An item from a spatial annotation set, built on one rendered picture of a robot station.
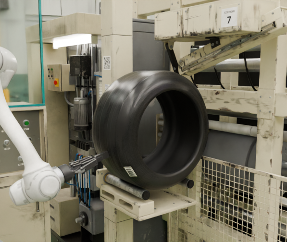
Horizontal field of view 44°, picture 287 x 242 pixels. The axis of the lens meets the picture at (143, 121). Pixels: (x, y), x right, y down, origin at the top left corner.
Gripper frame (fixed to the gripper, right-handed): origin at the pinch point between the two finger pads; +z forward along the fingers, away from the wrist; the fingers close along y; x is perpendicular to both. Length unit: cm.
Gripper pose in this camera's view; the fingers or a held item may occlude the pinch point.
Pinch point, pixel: (101, 156)
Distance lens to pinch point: 162.5
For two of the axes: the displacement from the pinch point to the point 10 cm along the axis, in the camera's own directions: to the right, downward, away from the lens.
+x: 2.0, 9.4, 2.8
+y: -5.9, -1.1, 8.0
